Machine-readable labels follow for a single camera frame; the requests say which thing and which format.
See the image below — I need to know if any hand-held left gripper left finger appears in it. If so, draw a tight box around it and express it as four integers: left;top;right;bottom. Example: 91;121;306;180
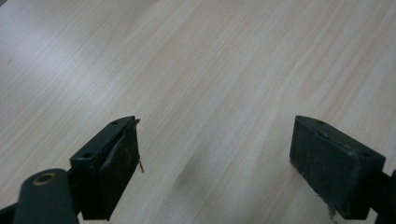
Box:
69;115;145;221

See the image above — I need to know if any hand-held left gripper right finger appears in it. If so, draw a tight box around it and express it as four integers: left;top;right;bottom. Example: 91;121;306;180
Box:
289;115;387;220

